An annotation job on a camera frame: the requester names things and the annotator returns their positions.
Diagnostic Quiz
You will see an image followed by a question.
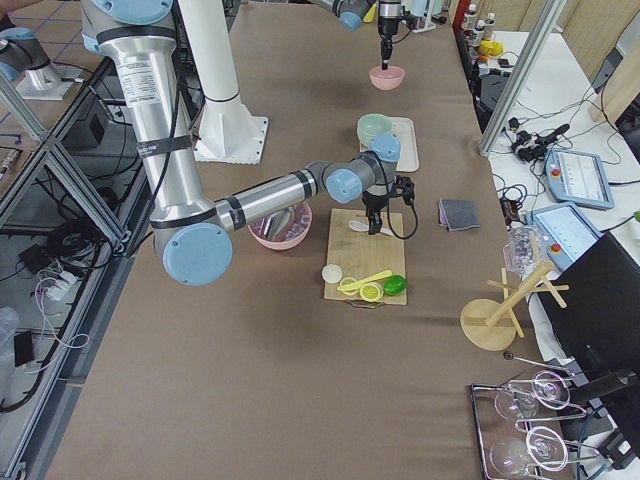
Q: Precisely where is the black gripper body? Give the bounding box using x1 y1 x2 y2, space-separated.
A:
362 175 415 216
377 0 407 48

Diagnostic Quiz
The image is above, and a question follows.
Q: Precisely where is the white ceramic spoon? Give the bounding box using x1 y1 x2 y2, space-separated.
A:
348 219 394 237

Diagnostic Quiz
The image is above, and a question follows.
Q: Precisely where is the small pink bowl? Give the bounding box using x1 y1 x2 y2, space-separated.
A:
369 66 406 91

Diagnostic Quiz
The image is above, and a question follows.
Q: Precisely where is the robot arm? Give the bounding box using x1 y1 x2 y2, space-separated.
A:
310 0 407 70
81 1 415 286

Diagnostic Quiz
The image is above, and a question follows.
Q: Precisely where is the green bowl stack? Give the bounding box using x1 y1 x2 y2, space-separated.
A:
356 113 393 147

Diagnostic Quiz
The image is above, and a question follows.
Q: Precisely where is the large pink bowl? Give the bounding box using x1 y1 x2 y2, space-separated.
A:
248 201 313 250

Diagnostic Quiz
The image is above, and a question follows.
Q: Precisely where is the wooden cutting board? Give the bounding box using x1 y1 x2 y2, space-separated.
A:
327 208 407 280

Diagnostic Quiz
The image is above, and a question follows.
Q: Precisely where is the yellow plastic knife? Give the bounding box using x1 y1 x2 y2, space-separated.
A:
337 269 393 292

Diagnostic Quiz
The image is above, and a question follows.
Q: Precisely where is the grey folded cloth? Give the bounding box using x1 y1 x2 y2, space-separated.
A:
438 199 480 231

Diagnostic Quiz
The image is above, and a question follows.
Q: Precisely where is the white rabbit tray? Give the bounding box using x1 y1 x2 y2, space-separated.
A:
359 116 419 173

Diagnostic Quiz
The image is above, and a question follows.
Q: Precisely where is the green lime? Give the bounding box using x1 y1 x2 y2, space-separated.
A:
383 274 407 296

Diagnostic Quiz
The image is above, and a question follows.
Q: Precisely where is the white steamed bun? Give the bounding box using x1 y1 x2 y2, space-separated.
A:
321 264 343 284

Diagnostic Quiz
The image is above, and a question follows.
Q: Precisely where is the metal ice scoop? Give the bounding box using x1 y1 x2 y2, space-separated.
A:
260 207 294 240

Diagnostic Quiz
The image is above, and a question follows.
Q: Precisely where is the clear plastic bag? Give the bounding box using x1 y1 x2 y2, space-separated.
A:
503 226 548 279

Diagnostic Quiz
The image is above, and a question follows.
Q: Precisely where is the wooden mug tree stand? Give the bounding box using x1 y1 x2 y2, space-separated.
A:
460 259 569 351

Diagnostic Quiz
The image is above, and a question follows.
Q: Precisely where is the near teach pendant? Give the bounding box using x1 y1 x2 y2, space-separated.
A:
525 202 603 271

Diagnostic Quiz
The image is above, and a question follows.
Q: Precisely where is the teach pendant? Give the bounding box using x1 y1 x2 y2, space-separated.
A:
545 148 615 210
525 202 603 271

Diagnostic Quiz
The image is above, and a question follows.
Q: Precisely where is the far teach pendant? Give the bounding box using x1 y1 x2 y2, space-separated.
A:
545 148 615 210

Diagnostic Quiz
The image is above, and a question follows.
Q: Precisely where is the black monitor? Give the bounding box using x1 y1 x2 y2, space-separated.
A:
541 233 639 380

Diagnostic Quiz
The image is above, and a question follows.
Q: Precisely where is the upper wine glass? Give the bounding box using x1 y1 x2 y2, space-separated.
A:
494 370 570 421

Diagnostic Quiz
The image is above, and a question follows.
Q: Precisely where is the wine glass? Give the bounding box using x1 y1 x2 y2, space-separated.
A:
494 370 570 421
489 426 569 479

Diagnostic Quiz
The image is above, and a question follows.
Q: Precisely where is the lower wine glass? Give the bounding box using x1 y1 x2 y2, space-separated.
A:
489 426 569 479

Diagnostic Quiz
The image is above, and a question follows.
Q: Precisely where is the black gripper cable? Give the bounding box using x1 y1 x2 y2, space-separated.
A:
382 189 420 242

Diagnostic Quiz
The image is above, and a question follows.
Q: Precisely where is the aluminium frame post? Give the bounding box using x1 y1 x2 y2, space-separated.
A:
478 0 566 158

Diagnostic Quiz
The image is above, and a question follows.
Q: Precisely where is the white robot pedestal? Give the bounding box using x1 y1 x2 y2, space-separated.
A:
179 0 269 165

